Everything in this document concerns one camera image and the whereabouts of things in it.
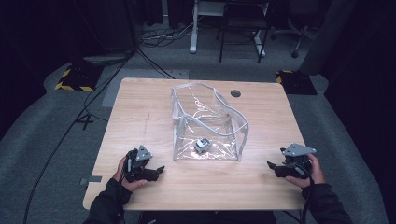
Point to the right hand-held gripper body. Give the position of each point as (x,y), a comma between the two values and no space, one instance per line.
(297,161)

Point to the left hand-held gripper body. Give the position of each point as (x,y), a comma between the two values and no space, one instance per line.
(137,165)

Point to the small grey toy car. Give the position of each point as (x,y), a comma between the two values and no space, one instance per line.
(202,145)

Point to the clear plastic bag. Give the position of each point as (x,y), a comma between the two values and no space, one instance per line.
(211,112)

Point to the person's left hand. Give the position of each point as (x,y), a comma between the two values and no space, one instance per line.
(123,174)

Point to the person's right hand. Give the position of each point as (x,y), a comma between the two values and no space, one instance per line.
(317,172)

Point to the grey tape strip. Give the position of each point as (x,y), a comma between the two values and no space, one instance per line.
(93,179)

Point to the black tape cross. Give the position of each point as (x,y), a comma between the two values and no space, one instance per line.
(84,120)

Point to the person's dark clothing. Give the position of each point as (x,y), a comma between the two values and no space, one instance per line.
(211,217)

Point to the grey curtain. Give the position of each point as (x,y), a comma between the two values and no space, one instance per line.
(327,40)

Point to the office chair with casters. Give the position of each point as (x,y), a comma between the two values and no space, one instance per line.
(299,31)

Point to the dark stand with grey base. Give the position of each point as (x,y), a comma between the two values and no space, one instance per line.
(109,37)

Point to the black metal chair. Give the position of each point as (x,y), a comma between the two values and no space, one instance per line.
(243,21)

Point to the black yellow striped base plate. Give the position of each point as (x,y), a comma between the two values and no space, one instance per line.
(297,82)
(79,77)

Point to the white desk frame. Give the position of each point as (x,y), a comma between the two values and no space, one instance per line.
(194,31)

